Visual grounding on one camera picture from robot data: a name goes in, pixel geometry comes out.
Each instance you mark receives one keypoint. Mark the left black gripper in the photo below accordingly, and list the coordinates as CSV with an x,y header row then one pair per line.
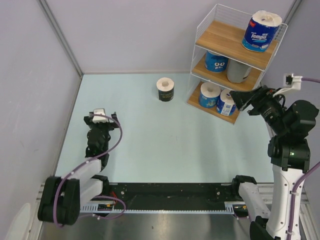
x,y
111,126

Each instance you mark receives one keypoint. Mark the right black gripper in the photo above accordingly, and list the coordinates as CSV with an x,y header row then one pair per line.
x,y
242,98

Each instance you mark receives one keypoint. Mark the grey paper roll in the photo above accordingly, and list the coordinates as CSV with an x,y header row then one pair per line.
x,y
237,72

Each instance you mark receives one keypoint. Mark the blue monster paper roll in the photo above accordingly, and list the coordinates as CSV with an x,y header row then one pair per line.
x,y
215,63

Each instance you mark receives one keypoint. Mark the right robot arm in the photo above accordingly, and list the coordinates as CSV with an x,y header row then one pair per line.
x,y
290,155

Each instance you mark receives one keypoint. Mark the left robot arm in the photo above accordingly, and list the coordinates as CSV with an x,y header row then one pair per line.
x,y
63,197

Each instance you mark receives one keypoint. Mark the black wrapped paper roll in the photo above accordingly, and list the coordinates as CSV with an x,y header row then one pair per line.
x,y
165,88

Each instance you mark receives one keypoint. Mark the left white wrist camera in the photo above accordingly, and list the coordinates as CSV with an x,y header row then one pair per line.
x,y
98,116

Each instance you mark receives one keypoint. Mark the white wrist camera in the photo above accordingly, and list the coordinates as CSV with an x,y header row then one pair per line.
x,y
98,116
292,84

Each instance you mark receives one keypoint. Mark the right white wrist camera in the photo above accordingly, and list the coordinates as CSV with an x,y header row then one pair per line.
x,y
292,84

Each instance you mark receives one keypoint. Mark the white wire wooden shelf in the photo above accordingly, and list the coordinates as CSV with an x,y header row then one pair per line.
x,y
221,32

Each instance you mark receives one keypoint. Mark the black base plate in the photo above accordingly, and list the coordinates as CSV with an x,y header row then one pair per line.
x,y
165,192

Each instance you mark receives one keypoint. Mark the white slotted cable duct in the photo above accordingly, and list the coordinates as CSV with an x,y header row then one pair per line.
x,y
167,207

